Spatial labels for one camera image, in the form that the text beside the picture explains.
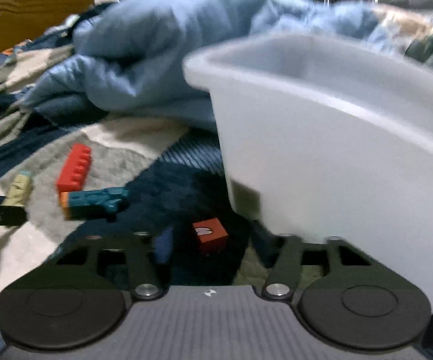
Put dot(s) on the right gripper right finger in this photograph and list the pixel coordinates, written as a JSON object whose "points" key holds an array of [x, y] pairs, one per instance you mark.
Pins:
{"points": [[333, 270]]}

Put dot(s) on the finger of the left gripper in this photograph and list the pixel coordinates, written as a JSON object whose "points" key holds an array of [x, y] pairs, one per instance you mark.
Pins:
{"points": [[11, 216]]}

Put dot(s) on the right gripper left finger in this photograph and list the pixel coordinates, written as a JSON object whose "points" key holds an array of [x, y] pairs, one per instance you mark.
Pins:
{"points": [[126, 262]]}

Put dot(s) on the beige carved toy figure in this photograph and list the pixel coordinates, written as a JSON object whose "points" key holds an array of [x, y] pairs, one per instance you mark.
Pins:
{"points": [[19, 190]]}

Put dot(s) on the red cube block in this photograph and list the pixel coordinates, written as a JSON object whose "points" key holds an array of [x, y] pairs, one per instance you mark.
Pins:
{"points": [[211, 233]]}

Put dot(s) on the teal orange toy figure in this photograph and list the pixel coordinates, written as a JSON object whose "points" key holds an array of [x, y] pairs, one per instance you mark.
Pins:
{"points": [[95, 204]]}

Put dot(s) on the red toy brick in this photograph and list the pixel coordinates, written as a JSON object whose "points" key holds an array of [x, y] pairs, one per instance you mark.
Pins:
{"points": [[75, 170]]}

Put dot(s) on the patchwork knitted blanket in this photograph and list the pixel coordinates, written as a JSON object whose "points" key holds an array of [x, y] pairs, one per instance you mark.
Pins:
{"points": [[171, 167]]}

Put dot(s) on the white plastic bin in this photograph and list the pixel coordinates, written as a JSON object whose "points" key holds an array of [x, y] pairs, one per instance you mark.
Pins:
{"points": [[322, 137]]}

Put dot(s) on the light blue quilt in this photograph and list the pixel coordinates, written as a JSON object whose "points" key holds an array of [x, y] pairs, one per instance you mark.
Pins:
{"points": [[127, 56]]}

